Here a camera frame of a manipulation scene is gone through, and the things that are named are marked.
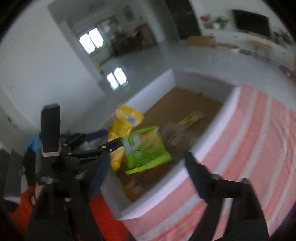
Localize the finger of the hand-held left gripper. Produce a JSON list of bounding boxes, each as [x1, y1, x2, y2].
[[69, 137, 124, 161], [67, 129, 109, 149]]

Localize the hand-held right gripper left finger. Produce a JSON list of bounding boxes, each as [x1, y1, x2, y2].
[[27, 151, 111, 241]]

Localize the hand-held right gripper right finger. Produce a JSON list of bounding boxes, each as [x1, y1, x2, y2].
[[184, 151, 270, 241]]

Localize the green snack packet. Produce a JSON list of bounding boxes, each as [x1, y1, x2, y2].
[[122, 126, 173, 175]]

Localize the white cardboard box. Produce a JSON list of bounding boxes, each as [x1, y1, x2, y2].
[[99, 68, 242, 220]]

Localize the person's left hand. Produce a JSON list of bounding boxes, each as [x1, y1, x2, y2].
[[30, 185, 44, 206]]

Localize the blue cloth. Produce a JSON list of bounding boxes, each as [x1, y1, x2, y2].
[[26, 136, 41, 151]]

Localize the large yellow snack bag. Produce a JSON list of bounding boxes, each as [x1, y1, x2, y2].
[[109, 103, 144, 172]]

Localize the person's red clothing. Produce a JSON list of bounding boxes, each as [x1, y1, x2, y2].
[[10, 186, 130, 241]]

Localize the long biscuit stick packet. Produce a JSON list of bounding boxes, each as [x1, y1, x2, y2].
[[178, 111, 204, 128]]

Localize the orange striped tablecloth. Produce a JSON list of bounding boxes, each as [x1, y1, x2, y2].
[[120, 85, 296, 241]]

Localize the small bright window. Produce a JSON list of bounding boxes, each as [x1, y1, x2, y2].
[[79, 28, 104, 55]]

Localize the wooden sideboard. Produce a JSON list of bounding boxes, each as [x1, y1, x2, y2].
[[136, 23, 158, 47]]

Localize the flat beige round pad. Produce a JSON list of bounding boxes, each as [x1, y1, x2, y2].
[[215, 43, 240, 53]]

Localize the brown cardboard box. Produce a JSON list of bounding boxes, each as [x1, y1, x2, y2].
[[186, 36, 215, 48]]

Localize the white television cabinet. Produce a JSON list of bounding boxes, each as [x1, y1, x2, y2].
[[203, 29, 294, 63]]

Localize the dark glass display cabinet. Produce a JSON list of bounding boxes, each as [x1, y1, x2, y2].
[[165, 0, 201, 40]]

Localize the wooden stool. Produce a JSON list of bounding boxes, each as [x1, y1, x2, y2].
[[248, 40, 273, 62]]

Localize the green plant in white vase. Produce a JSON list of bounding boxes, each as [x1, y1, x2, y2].
[[214, 17, 229, 30]]

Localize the red flowers in vase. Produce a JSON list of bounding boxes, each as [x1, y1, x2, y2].
[[200, 14, 212, 29]]

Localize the black television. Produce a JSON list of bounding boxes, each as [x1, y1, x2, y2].
[[232, 9, 271, 39]]

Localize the large leafy potted plant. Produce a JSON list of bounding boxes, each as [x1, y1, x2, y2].
[[274, 29, 293, 44]]

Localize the wall painting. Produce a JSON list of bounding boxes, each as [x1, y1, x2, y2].
[[124, 5, 134, 20]]

